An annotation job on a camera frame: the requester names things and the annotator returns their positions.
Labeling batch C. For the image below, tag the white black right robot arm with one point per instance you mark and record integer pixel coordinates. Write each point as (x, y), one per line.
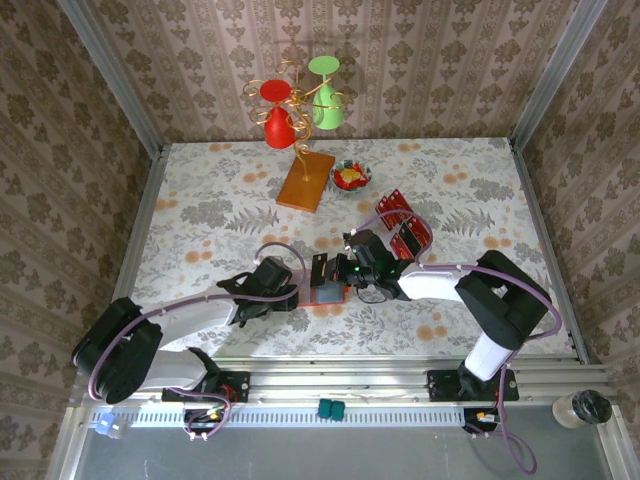
(500, 310)

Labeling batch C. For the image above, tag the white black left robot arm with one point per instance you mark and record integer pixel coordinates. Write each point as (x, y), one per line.
(190, 315)

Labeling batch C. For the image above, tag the red wrapped candy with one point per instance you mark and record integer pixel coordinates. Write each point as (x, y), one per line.
(350, 184)

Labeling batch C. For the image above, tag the gold cup tree stand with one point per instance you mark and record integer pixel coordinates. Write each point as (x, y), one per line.
(305, 185)

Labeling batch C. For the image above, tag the small patterned bowl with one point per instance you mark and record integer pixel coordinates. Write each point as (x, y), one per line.
(365, 181)

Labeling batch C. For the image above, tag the yellow wrapped candy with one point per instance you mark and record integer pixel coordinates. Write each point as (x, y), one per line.
(351, 175)

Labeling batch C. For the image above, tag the teal plastic block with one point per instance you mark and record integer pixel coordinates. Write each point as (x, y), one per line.
(338, 410)
(325, 409)

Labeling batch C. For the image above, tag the floral table cover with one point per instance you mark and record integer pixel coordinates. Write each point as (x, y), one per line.
(225, 175)

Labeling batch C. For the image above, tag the black junction box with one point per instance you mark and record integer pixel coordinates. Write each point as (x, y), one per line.
(480, 420)
(202, 420)

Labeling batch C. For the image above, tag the red wine glass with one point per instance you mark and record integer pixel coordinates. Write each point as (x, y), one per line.
(277, 132)

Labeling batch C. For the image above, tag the green wine glass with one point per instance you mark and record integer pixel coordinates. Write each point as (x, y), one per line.
(327, 112)

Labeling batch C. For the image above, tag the grey plug adapter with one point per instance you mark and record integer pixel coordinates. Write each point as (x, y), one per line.
(118, 431)

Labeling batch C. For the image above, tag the clear glass jar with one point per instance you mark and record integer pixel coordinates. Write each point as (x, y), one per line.
(575, 410)

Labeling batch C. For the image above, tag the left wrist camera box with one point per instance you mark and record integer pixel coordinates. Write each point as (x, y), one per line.
(272, 275)

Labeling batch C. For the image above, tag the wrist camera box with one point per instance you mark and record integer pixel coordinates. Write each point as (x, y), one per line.
(361, 246)
(272, 275)

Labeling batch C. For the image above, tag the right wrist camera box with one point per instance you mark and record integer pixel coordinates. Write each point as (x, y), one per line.
(361, 246)

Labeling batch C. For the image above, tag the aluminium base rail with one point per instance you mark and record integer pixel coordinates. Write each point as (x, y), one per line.
(350, 380)

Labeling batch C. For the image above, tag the aluminium table side rail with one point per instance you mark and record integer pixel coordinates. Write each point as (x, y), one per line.
(550, 250)
(146, 210)

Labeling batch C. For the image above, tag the aluminium frame post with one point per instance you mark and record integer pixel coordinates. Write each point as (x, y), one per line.
(111, 75)
(555, 75)

